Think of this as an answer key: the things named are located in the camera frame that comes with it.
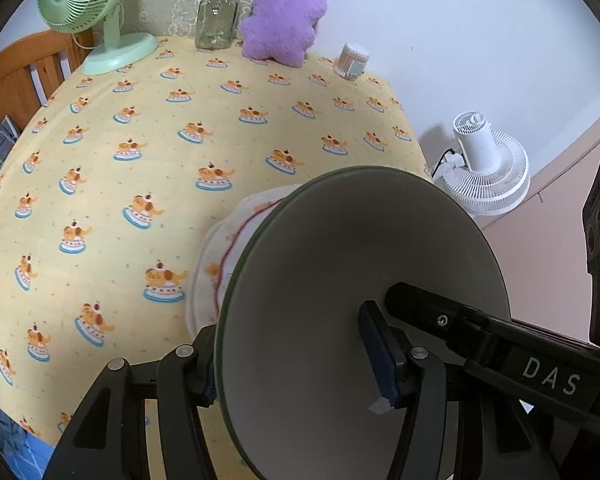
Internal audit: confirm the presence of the red pattern white plate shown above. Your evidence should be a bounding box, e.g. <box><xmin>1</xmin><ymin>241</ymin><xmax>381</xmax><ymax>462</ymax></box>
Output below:
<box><xmin>214</xmin><ymin>200</ymin><xmax>283</xmax><ymax>312</ymax></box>

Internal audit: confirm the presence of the yellow patterned tablecloth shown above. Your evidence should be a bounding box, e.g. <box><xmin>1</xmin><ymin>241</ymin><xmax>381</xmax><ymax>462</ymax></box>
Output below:
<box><xmin>0</xmin><ymin>37</ymin><xmax>429</xmax><ymax>447</ymax></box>

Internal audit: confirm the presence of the blue plaid bedsheet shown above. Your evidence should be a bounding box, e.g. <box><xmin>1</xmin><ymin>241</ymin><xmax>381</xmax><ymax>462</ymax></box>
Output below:
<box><xmin>0</xmin><ymin>409</ymin><xmax>54</xmax><ymax>480</ymax></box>

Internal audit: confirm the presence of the white floor fan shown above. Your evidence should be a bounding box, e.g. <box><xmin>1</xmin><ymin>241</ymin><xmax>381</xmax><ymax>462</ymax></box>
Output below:
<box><xmin>438</xmin><ymin>112</ymin><xmax>530</xmax><ymax>217</ymax></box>

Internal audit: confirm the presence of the cotton swab container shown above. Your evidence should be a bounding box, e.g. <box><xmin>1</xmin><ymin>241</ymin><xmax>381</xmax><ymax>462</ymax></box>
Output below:
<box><xmin>332</xmin><ymin>42</ymin><xmax>370</xmax><ymax>80</ymax></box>

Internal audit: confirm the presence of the wooden bed headboard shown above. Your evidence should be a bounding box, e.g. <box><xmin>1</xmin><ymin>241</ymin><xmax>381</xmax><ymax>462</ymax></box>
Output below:
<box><xmin>0</xmin><ymin>29</ymin><xmax>95</xmax><ymax>129</ymax></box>

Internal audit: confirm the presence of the glass jar black lid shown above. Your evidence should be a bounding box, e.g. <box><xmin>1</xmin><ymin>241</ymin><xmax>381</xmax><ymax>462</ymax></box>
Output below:
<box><xmin>195</xmin><ymin>0</ymin><xmax>240</xmax><ymax>51</ymax></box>

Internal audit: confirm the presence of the purple plush toy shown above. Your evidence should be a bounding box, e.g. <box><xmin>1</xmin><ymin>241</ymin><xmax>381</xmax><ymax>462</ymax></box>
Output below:
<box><xmin>238</xmin><ymin>0</ymin><xmax>327</xmax><ymax>67</ymax></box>

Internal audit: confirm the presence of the green desk fan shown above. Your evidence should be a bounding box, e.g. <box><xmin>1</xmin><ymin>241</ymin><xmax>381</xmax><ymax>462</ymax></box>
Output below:
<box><xmin>36</xmin><ymin>0</ymin><xmax>158</xmax><ymax>76</ymax></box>

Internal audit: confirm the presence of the black fan power cable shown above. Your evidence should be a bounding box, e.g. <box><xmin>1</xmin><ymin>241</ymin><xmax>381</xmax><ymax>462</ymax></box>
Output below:
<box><xmin>429</xmin><ymin>146</ymin><xmax>458</xmax><ymax>180</ymax></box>

